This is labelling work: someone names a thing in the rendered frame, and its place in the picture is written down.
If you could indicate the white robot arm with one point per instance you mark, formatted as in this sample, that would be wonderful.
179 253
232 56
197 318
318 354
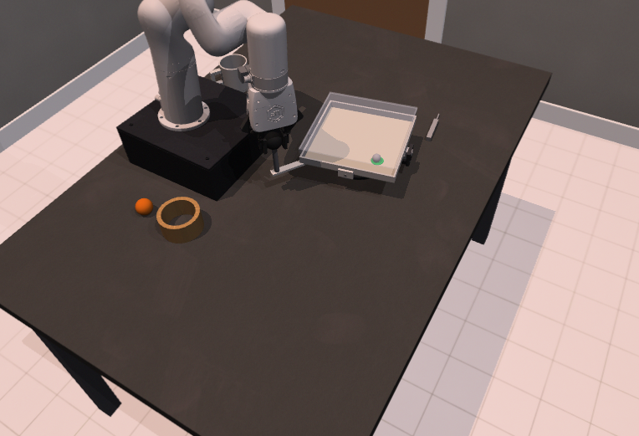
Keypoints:
164 23

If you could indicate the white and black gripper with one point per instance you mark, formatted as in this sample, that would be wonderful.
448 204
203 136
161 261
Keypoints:
268 110

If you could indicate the orange ball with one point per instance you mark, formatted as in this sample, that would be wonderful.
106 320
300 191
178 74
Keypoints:
144 206

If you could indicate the grey mug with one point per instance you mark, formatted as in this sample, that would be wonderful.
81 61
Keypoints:
229 72

